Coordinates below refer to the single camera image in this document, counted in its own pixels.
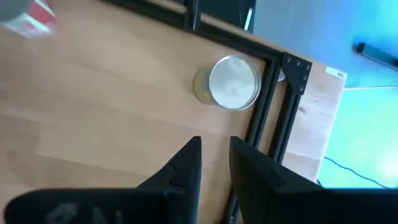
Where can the yellow label tin can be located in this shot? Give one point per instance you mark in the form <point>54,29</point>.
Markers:
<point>234,82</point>

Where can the white table sticker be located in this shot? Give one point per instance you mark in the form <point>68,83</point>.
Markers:
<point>335,73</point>

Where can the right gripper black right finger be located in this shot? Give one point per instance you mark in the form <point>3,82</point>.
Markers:
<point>252,180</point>

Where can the black metal table leg frame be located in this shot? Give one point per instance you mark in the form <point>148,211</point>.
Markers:
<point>376,56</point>

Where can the red tomato label tin can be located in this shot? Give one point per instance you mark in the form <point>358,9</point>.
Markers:
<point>34,21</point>

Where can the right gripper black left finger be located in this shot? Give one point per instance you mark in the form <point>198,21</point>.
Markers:
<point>183,186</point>

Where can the black aluminium table frame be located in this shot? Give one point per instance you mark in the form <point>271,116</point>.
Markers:
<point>292,71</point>

